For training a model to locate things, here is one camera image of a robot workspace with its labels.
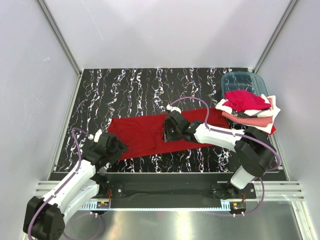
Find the red t-shirt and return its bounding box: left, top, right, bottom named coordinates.
left=106, top=107, right=232, bottom=161

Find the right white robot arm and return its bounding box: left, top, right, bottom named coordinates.
left=163, top=110, right=277, bottom=199

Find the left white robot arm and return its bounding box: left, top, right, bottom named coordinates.
left=23, top=131, right=128, bottom=240

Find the left connector box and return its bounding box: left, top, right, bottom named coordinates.
left=96, top=199, right=111, bottom=209

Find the connector box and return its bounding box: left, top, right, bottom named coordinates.
left=96, top=199, right=111, bottom=209
left=230, top=201, right=247, bottom=215

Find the black marble pattern mat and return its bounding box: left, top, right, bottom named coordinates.
left=53, top=67, right=240, bottom=173

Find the crimson t-shirt on pile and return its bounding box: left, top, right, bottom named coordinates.
left=223, top=89, right=272, bottom=112

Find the clear blue plastic bin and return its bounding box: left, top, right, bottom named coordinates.
left=221, top=71, right=269, bottom=98

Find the right connector box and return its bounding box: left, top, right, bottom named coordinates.
left=230, top=201, right=247, bottom=215

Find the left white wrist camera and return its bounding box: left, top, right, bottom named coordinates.
left=87, top=129, right=103, bottom=143

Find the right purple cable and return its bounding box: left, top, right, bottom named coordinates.
left=169, top=96, right=281, bottom=217

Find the front aluminium rail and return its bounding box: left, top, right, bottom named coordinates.
left=34, top=180, right=305, bottom=202

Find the right aluminium frame post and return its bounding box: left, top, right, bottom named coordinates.
left=252, top=0, right=300, bottom=74

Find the aluminium frame post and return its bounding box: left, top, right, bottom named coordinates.
left=35, top=0, right=82, bottom=77
left=252, top=0, right=300, bottom=74

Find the left aluminium frame post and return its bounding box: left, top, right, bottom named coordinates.
left=35, top=0, right=82, bottom=77

